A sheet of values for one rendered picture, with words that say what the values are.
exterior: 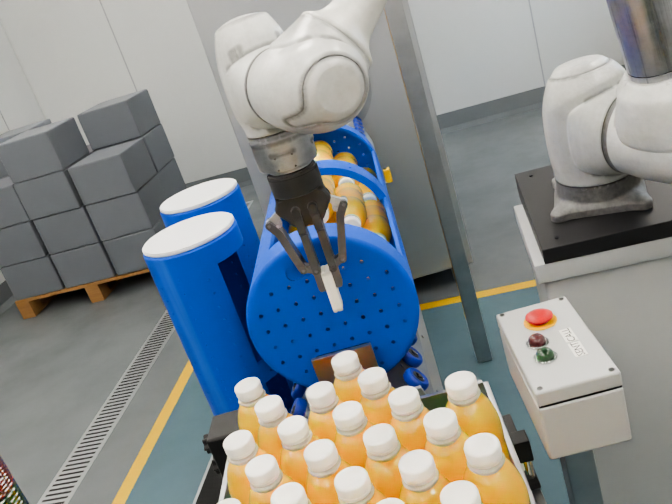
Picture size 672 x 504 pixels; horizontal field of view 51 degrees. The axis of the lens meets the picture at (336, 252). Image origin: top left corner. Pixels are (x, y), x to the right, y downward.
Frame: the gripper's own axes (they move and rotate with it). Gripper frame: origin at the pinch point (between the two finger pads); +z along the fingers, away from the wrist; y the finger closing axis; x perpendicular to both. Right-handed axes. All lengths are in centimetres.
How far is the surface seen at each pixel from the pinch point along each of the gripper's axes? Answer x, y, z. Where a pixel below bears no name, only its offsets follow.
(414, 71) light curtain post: 147, 33, -3
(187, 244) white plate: 82, -44, 13
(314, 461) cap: -32.3, -4.4, 5.9
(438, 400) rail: -7.7, 10.9, 19.5
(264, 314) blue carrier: 4.1, -12.4, 3.1
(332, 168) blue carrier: 44.6, 2.7, -6.1
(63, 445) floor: 170, -162, 117
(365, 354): -0.5, 1.8, 12.6
